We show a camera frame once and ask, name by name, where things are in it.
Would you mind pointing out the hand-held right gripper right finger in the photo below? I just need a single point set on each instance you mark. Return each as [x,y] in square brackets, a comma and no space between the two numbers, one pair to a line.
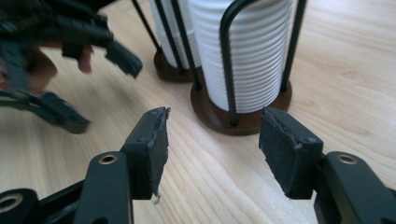
[289,149]

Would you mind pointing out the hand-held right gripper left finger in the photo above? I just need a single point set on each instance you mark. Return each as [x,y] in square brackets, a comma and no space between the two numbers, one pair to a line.
[146,155]

